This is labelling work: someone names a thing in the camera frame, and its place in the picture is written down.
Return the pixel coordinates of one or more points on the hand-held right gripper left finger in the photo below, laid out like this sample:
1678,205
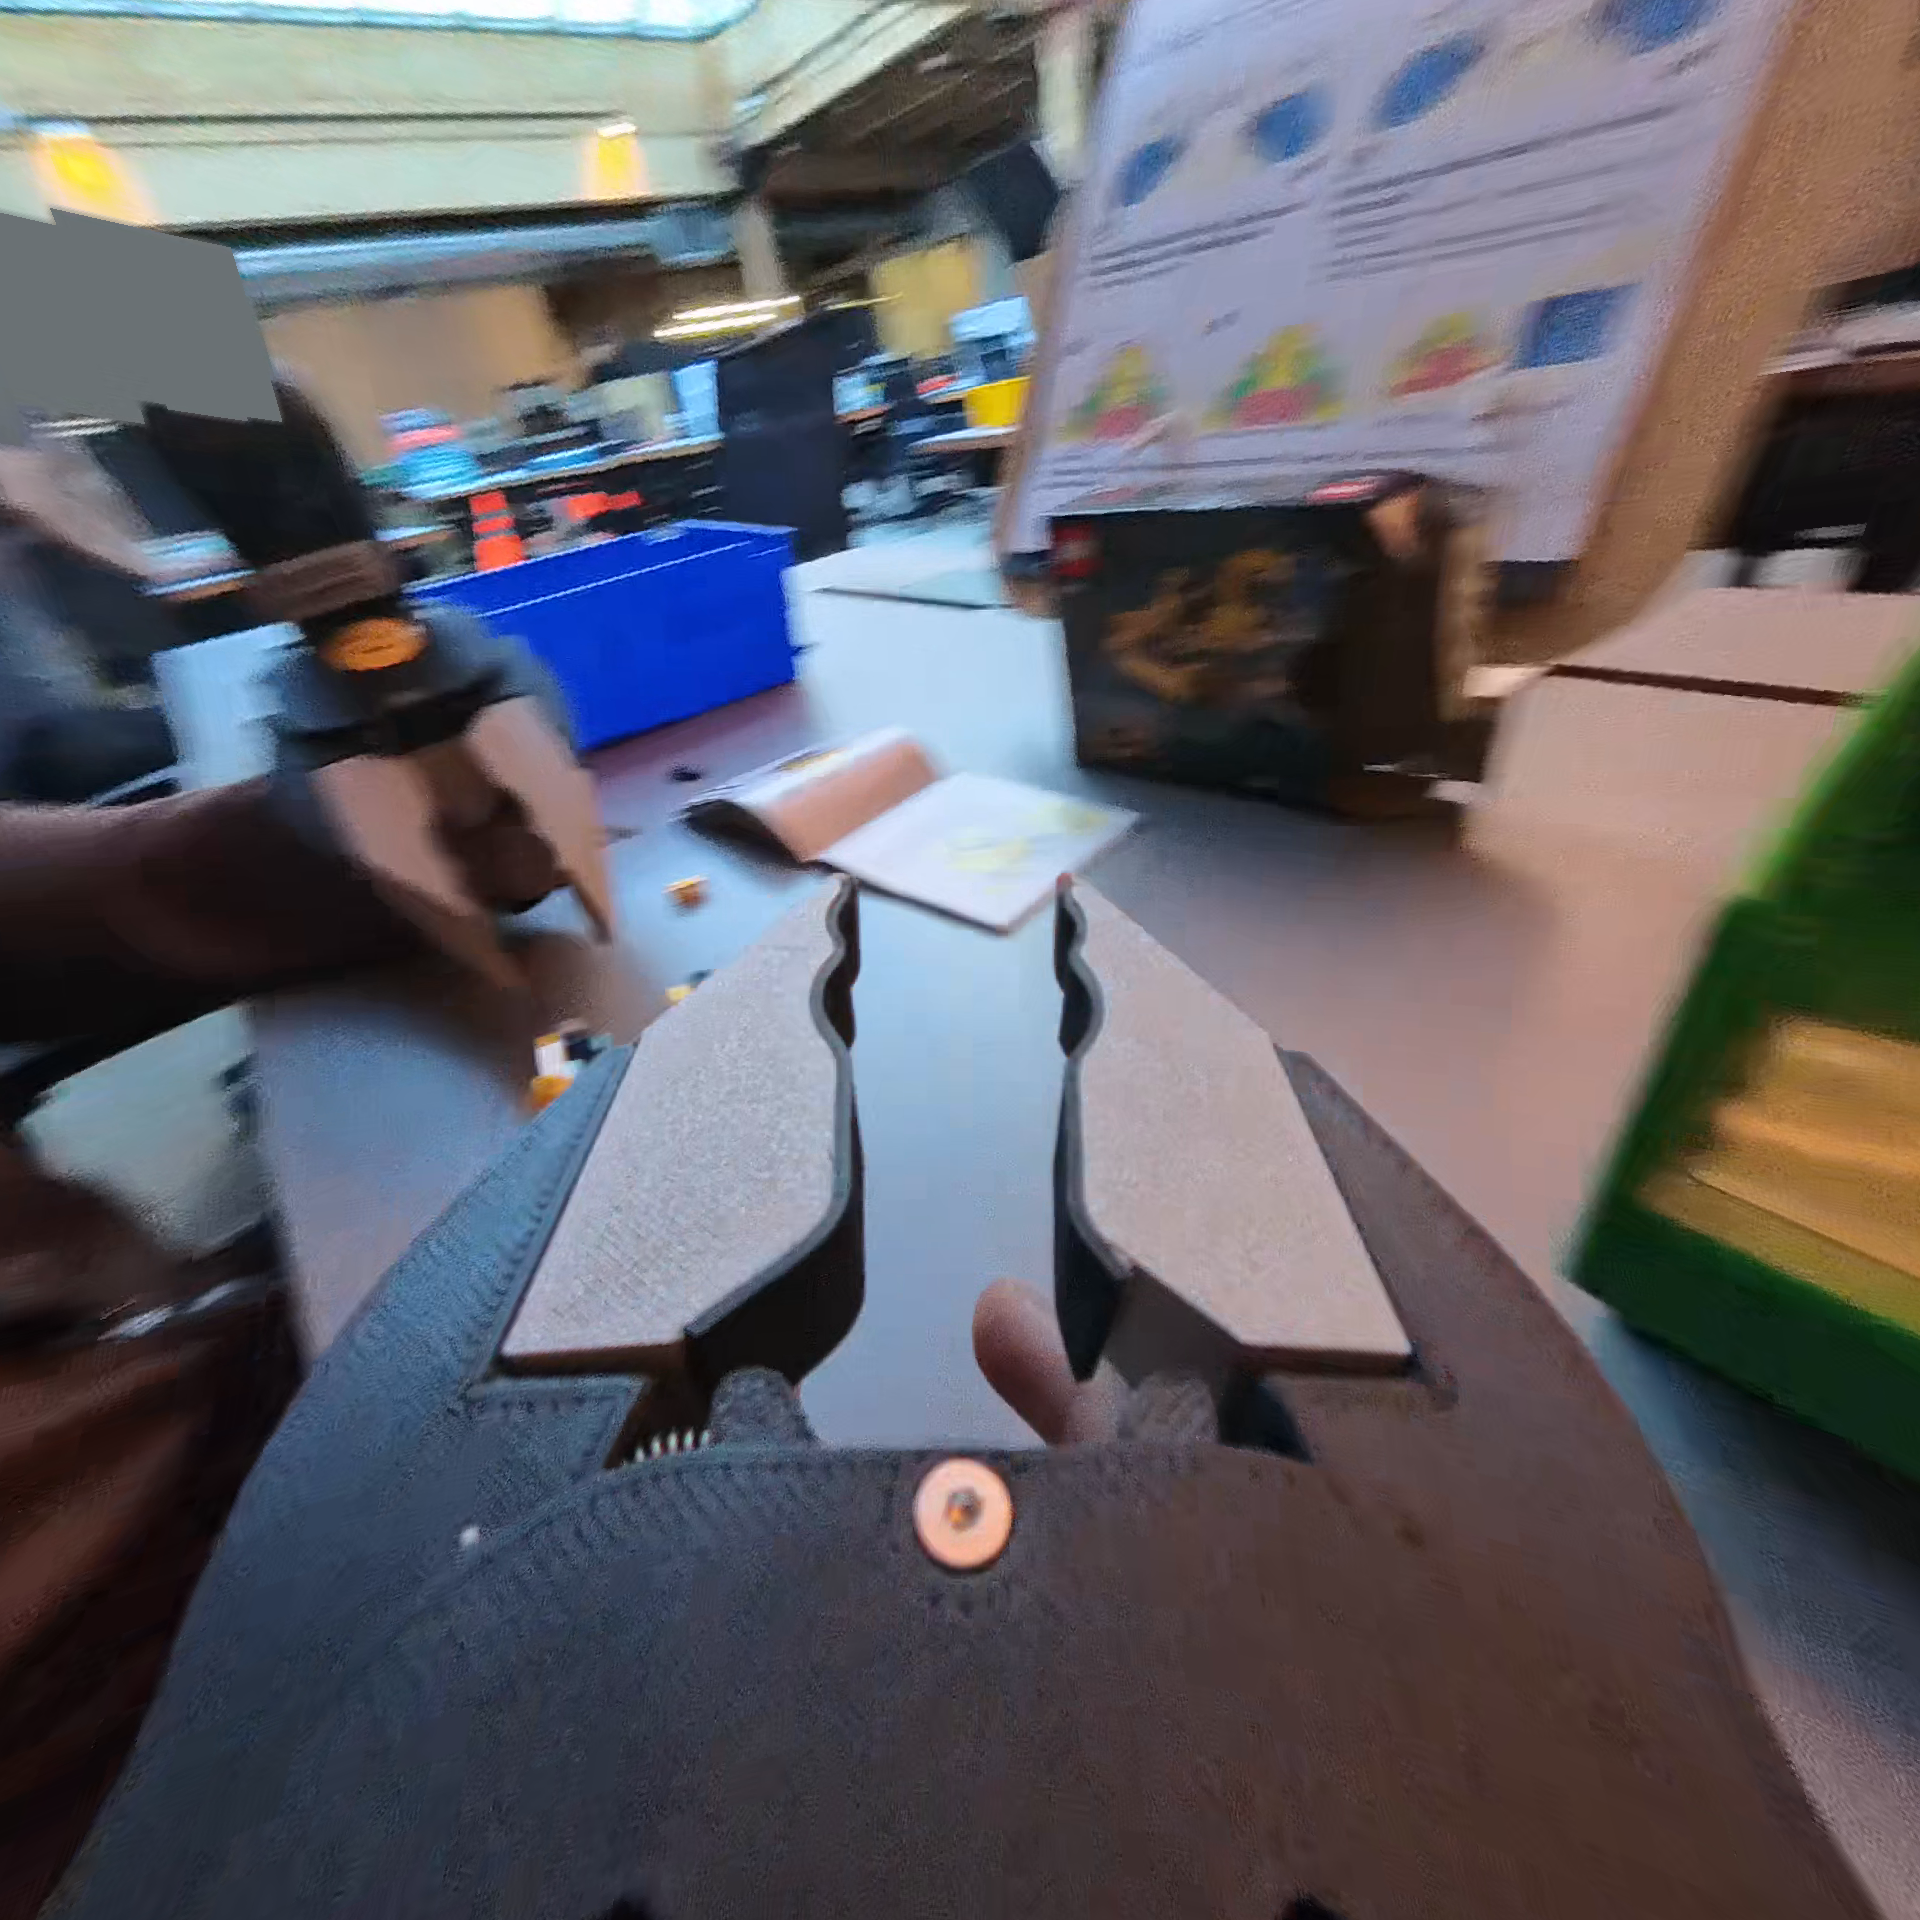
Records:
704,1155

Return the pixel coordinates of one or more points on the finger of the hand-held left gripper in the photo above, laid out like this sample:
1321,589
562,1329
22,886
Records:
556,797
405,857

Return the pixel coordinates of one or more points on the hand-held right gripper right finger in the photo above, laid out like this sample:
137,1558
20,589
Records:
1214,1155

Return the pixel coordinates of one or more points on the yellow black lego model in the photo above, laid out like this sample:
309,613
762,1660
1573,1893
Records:
562,1069

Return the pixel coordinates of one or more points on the person's left forearm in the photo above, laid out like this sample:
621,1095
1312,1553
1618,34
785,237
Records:
166,915

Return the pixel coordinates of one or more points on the open lego instruction booklet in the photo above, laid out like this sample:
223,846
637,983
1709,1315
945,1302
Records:
930,839

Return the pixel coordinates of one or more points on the dark lego set box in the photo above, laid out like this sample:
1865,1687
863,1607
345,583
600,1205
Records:
1245,646

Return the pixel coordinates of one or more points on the person's right hand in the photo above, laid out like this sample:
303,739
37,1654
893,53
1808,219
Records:
1026,1350

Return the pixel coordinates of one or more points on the orange traffic cone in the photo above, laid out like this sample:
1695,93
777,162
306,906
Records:
500,533

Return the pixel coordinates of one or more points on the blue plastic bin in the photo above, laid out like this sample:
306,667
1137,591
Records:
629,623

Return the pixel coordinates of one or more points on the black cabinet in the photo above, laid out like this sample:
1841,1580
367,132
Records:
782,435

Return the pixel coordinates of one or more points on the green box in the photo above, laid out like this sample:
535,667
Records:
1769,1110

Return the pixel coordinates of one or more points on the yellow bin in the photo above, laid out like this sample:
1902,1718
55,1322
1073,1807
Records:
998,401

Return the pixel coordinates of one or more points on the printed cardboard sheet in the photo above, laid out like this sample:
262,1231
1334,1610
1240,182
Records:
1410,255

